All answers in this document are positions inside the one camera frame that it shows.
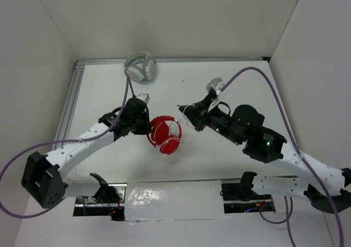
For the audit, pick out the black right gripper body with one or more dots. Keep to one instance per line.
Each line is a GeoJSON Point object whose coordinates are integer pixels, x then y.
{"type": "Point", "coordinates": [219, 116]}

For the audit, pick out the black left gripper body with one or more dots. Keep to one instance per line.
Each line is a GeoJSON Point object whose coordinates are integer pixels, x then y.
{"type": "Point", "coordinates": [140, 126]}

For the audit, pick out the red headphones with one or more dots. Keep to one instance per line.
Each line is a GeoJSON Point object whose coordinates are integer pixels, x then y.
{"type": "Point", "coordinates": [161, 136]}

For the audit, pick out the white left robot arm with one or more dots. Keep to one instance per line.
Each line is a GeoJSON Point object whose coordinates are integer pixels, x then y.
{"type": "Point", "coordinates": [45, 175]}

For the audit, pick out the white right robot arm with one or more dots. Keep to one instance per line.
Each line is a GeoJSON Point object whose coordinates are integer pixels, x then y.
{"type": "Point", "coordinates": [323, 186]}

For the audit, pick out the white grey headphones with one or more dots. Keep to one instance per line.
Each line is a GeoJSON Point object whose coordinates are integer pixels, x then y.
{"type": "Point", "coordinates": [140, 66]}

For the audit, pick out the white taped cover panel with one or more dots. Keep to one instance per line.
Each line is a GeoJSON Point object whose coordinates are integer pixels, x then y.
{"type": "Point", "coordinates": [169, 201]}

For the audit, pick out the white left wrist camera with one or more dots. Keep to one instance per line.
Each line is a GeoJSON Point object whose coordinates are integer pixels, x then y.
{"type": "Point", "coordinates": [144, 97]}

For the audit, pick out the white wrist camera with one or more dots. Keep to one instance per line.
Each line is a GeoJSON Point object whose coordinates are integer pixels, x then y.
{"type": "Point", "coordinates": [144, 97]}
{"type": "Point", "coordinates": [216, 84]}

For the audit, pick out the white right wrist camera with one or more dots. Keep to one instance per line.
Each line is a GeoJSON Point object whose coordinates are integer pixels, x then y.
{"type": "Point", "coordinates": [216, 84]}

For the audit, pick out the aluminium frame rail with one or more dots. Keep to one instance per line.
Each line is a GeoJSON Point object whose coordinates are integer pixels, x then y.
{"type": "Point", "coordinates": [167, 60]}

